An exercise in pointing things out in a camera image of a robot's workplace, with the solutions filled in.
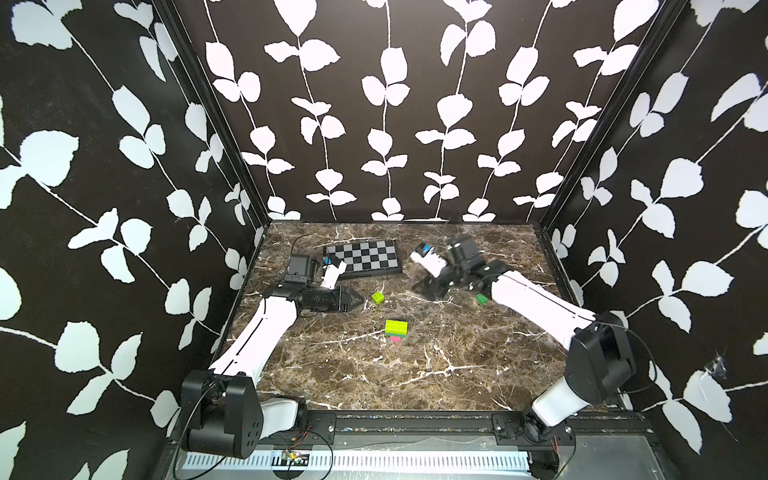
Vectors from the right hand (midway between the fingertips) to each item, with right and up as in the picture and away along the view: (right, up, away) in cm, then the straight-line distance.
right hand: (415, 277), depth 84 cm
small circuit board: (-31, -42, -13) cm, 54 cm away
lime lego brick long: (-5, -15, +2) cm, 16 cm away
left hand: (-17, -5, -3) cm, 18 cm away
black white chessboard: (-16, +5, +22) cm, 28 cm away
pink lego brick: (-6, -19, +6) cm, 21 cm away
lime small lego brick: (-11, -8, +14) cm, 20 cm away
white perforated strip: (-13, -43, -14) cm, 47 cm away
